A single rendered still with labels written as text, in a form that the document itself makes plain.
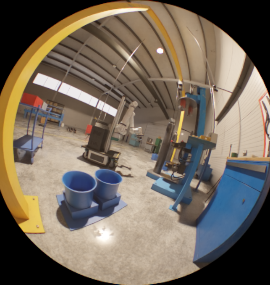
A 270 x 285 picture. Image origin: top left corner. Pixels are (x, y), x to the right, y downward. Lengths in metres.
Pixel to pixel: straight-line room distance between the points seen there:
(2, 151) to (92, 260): 0.79
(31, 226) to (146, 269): 0.85
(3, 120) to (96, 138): 1.78
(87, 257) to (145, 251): 0.43
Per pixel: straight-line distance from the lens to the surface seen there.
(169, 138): 2.15
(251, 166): 0.84
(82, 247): 0.82
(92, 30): 6.09
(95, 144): 1.96
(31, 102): 1.57
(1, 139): 0.61
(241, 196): 0.87
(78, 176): 0.86
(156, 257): 0.91
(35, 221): 0.94
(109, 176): 1.03
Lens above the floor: 0.80
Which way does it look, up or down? 2 degrees down
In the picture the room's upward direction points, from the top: 17 degrees clockwise
